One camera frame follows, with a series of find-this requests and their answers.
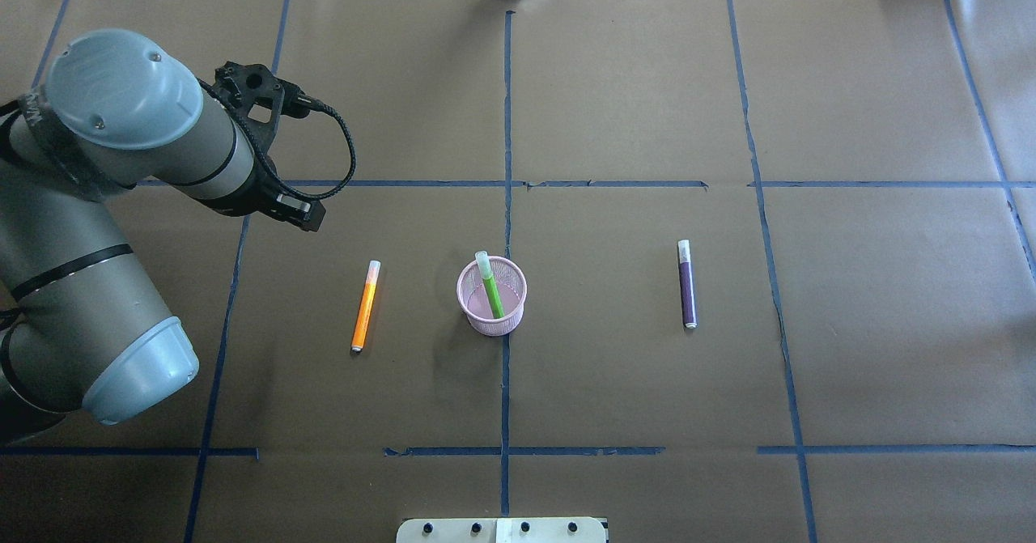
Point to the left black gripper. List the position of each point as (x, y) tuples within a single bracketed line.
[(273, 193)]

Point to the orange highlighter pen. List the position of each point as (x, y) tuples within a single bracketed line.
[(365, 309)]

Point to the green highlighter pen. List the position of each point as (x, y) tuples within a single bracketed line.
[(494, 301)]

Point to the purple highlighter pen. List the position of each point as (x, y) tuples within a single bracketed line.
[(686, 281)]

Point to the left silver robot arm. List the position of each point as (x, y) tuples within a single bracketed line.
[(89, 331)]

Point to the pink mesh pen holder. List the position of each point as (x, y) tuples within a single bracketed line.
[(513, 288)]

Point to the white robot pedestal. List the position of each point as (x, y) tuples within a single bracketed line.
[(504, 529)]

